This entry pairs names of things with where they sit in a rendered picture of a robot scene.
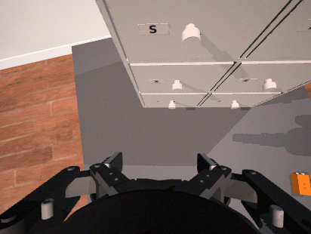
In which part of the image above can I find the beige drawer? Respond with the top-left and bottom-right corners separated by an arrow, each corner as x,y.
105,0 -> 290,61
246,0 -> 311,59
214,60 -> 311,92
200,92 -> 280,109
130,62 -> 233,93
141,93 -> 207,109

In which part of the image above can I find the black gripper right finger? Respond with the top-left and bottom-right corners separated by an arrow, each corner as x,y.
174,153 -> 311,234

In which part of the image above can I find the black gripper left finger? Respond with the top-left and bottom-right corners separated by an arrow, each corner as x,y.
0,152 -> 143,234

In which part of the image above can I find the white small chest of drawers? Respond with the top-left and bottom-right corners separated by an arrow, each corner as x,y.
95,0 -> 311,107

